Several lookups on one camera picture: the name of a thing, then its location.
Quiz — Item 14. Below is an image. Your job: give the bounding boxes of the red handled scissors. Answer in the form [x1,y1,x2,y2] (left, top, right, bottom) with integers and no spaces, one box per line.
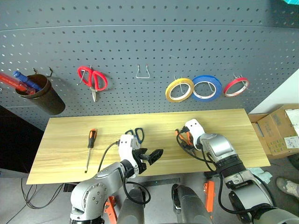
[77,66,108,103]

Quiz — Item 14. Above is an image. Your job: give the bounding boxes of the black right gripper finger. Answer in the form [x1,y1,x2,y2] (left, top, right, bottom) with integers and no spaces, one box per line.
[180,142,196,156]

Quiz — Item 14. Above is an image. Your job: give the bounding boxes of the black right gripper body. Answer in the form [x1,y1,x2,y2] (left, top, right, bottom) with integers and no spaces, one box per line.
[186,132,199,150]

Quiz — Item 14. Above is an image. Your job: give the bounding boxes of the blue black handled scissors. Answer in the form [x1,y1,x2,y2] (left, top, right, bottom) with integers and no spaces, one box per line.
[125,127,145,144]

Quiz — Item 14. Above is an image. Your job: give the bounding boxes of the red pen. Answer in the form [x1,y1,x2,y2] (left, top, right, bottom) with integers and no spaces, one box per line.
[0,71,29,93]

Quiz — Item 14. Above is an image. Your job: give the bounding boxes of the thin black floor cable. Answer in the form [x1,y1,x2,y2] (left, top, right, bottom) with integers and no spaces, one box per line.
[20,178,64,210]

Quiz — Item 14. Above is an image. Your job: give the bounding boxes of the dark brown hanging cup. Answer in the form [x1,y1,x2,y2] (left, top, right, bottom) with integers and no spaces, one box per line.
[14,74,66,116]

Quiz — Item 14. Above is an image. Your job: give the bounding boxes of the open plain cardboard box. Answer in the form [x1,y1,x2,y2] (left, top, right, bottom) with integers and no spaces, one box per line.
[248,113,269,140]

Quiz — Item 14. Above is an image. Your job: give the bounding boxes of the large printed cardboard box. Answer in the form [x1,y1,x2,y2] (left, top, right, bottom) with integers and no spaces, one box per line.
[256,104,299,160]

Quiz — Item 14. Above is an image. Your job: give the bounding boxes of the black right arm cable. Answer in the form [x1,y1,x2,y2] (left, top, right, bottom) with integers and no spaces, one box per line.
[176,126,218,173]

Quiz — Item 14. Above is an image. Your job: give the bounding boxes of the silver yellow tape hook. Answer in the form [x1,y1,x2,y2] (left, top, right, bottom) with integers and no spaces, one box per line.
[173,74,184,93]

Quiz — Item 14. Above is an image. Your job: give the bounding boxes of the yellow tape roll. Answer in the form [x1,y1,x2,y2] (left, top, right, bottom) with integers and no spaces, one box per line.
[165,78,194,103]

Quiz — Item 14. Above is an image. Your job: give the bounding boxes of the orange table clamp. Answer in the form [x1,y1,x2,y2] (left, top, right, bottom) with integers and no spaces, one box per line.
[202,180,216,213]
[103,196,118,224]

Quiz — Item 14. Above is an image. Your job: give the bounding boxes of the silver wire loop hook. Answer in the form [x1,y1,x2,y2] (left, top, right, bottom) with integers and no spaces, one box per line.
[135,64,150,79]

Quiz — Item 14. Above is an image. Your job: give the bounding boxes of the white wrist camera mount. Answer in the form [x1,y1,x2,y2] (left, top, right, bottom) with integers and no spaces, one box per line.
[184,119,206,150]
[117,134,139,178]

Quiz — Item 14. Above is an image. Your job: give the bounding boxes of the orange handled pliers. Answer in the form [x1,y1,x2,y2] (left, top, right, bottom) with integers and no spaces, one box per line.
[174,129,196,155]

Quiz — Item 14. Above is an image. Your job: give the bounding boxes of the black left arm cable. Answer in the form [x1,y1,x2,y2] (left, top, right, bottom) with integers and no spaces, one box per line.
[97,140,121,173]

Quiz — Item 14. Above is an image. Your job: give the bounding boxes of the pale blue crumpled cloth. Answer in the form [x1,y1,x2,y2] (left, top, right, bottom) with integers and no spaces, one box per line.
[250,168,273,185]

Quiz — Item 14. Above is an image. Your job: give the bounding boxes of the orange black screwdriver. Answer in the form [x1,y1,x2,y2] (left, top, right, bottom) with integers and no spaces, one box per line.
[84,128,98,174]

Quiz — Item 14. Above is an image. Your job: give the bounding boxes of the silver red tape hook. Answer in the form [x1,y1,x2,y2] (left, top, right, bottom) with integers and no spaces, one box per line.
[233,73,250,90]

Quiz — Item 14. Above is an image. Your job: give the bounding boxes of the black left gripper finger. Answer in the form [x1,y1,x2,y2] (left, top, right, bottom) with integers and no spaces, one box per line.
[136,147,151,160]
[148,148,164,166]

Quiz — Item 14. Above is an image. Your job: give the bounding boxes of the blue pen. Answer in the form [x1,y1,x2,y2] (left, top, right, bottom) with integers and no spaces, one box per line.
[12,70,42,92]

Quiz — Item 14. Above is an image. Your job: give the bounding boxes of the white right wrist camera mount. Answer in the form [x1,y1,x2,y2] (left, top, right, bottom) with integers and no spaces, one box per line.
[184,119,206,150]

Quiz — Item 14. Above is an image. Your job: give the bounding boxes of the dark double cup hook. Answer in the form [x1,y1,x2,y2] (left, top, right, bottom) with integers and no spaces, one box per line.
[32,67,54,78]

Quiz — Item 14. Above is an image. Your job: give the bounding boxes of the grey rounded robot leg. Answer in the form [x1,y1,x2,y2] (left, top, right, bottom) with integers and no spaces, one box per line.
[171,183,212,224]

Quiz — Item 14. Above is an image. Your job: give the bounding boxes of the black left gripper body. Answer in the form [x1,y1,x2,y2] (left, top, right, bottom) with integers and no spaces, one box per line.
[132,149,148,175]

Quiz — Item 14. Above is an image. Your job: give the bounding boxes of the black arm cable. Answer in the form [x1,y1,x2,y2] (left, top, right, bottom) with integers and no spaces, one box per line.
[97,140,121,173]
[176,126,218,173]

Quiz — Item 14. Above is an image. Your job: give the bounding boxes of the blue tape roll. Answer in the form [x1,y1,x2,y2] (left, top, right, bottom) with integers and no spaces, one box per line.
[192,75,222,102]

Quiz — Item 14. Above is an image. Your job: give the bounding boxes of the grey sneaker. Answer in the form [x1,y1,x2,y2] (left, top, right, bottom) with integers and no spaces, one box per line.
[276,177,299,200]

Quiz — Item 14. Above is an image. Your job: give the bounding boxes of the grey perforated pegboard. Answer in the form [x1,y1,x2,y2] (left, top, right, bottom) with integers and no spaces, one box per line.
[0,0,299,131]

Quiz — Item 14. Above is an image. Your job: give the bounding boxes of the red tape roll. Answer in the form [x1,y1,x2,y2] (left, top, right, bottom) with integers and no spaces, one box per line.
[223,78,250,98]

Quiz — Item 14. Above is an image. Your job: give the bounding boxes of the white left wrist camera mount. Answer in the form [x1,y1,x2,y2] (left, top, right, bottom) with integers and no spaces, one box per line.
[117,134,139,178]

